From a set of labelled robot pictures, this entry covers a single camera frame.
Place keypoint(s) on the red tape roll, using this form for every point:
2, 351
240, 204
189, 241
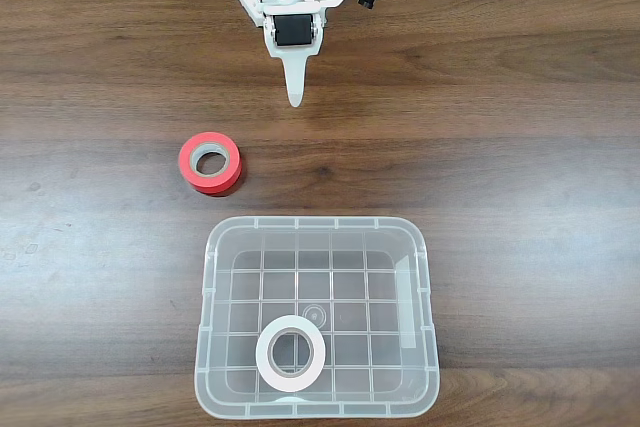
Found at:
212, 184

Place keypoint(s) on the clear plastic box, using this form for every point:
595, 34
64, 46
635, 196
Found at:
350, 297

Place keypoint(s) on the white tape roll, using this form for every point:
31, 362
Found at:
290, 381

